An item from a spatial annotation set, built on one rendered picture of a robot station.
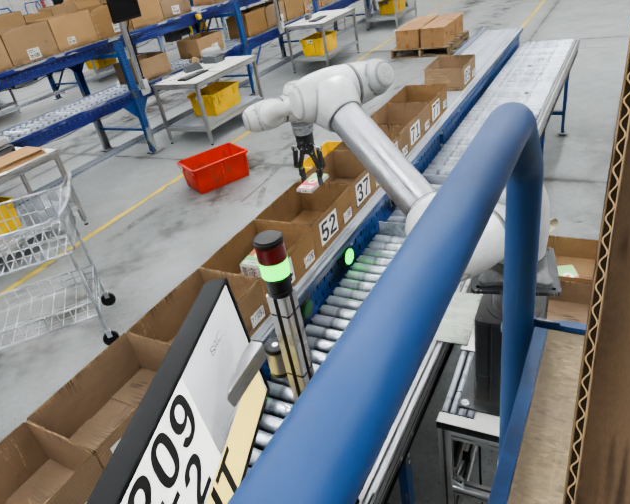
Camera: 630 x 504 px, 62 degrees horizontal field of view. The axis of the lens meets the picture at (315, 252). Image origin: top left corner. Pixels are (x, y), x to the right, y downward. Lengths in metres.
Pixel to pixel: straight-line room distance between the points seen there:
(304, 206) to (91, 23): 5.04
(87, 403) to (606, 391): 1.65
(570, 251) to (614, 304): 2.05
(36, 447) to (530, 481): 1.55
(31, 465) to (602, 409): 1.63
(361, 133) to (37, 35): 5.62
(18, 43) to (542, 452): 6.49
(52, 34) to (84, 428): 5.57
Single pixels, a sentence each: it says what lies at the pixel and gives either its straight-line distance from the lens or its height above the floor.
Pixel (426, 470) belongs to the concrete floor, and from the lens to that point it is 2.53.
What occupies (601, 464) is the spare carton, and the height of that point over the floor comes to 1.78.
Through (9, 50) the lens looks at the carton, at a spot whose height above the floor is 1.54.
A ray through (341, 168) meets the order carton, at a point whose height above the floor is 0.94.
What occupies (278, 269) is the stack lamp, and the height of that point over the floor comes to 1.61.
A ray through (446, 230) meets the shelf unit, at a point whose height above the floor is 1.96.
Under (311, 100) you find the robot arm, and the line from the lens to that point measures 1.52.
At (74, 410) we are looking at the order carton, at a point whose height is 0.95.
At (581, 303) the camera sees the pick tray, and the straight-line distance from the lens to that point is 2.16.
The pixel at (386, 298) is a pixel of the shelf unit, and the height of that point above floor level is 1.96.
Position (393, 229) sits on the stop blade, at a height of 0.77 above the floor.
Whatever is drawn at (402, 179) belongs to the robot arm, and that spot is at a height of 1.50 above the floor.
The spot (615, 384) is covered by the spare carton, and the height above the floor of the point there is 1.82.
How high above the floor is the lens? 2.07
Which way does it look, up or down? 31 degrees down
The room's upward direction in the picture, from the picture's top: 11 degrees counter-clockwise
